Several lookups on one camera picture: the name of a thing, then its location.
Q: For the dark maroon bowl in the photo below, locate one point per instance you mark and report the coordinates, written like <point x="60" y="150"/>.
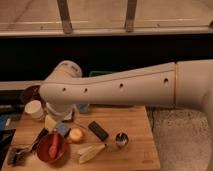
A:
<point x="29" y="94"/>

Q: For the blue sponge piece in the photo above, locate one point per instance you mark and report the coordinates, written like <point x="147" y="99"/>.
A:
<point x="62" y="129"/>

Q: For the white paper cup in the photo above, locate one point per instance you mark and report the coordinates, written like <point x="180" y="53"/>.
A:
<point x="34" y="109"/>

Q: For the red bowl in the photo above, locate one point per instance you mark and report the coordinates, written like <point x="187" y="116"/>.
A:
<point x="44" y="146"/>

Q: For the black handled brush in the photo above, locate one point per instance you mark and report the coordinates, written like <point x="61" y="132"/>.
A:
<point x="18" y="155"/>

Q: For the black rectangular block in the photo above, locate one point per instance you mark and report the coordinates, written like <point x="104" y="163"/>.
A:
<point x="98" y="131"/>

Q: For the small metal cup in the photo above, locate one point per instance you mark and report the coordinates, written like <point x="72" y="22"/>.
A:
<point x="121" y="140"/>

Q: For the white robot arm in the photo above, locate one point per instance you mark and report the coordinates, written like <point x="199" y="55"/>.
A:
<point x="183" y="84"/>

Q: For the yellow red apple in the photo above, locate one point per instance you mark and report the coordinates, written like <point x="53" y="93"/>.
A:
<point x="76" y="135"/>

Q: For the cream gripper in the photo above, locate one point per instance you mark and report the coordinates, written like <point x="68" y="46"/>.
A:
<point x="50" y="123"/>

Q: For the small blue cup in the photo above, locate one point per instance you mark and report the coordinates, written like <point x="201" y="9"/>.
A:
<point x="83" y="108"/>

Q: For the red pepper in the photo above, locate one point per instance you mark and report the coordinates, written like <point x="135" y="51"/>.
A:
<point x="54" y="146"/>

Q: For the green plastic tray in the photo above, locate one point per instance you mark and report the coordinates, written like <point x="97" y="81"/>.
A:
<point x="98" y="73"/>

